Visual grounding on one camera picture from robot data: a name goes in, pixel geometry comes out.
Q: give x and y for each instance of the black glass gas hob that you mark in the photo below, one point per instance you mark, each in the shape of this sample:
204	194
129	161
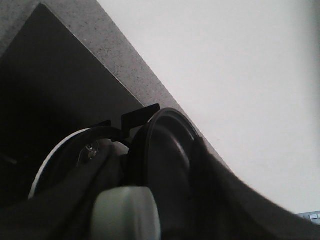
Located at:
51	85

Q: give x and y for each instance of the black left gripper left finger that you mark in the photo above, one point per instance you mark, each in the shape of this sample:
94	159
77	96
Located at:
64	211

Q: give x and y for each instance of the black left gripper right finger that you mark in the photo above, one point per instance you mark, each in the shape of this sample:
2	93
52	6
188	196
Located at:
205	201

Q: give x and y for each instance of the black frying pan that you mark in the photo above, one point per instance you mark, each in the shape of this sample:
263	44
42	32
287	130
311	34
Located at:
156	201

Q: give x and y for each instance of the left black pan support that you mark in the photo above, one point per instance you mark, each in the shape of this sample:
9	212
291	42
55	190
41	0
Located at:
129	121

